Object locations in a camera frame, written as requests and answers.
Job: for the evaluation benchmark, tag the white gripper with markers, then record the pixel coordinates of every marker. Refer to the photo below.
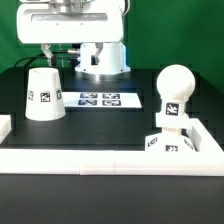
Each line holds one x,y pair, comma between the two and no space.
46,22

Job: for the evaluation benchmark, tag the white lamp shade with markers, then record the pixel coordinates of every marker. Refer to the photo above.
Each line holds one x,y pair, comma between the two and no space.
44,101

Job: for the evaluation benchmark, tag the white lamp bulb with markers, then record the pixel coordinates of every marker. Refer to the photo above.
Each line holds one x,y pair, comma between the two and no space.
175,85

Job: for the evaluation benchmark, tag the white lamp base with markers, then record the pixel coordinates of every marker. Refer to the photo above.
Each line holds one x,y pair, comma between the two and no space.
170,139

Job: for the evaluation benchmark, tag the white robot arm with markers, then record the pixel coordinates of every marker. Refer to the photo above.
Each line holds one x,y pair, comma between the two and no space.
112,63

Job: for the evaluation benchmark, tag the white marker sheet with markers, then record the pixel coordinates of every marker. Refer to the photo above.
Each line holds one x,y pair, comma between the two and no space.
101,100

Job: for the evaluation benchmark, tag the white U-shaped fence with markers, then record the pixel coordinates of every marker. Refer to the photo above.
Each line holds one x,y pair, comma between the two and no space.
208,160

